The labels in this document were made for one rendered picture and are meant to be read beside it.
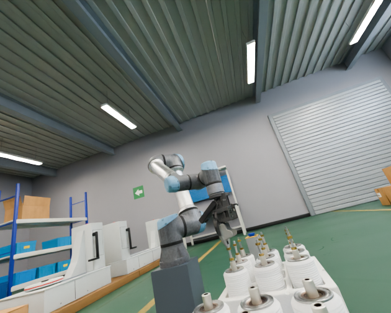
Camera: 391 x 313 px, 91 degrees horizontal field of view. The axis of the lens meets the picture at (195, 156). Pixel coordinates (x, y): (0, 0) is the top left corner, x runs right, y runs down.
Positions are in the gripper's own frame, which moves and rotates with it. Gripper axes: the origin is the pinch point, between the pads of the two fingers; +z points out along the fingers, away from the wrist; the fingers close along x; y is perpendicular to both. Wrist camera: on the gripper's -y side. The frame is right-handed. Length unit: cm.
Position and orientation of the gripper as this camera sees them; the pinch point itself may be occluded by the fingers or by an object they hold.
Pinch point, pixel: (225, 243)
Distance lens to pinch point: 87.2
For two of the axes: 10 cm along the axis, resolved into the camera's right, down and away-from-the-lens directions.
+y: 7.7, -3.9, -5.0
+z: 2.4, 9.1, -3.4
